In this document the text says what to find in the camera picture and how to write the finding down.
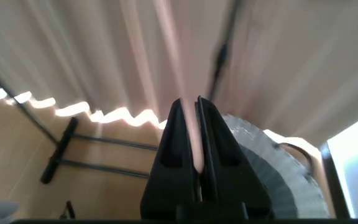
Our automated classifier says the white laundry basket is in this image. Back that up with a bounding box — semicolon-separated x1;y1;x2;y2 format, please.
222;113;332;218

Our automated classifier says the pink clothes hanger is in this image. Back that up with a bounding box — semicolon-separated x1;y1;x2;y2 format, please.
152;0;205;174

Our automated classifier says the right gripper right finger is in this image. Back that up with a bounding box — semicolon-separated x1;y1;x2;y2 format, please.
196;95;275;220

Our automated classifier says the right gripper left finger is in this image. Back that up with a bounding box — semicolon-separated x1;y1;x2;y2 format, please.
140;98;198;220

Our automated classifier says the black clothes rack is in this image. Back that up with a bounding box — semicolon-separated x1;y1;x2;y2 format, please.
0;0;242;185

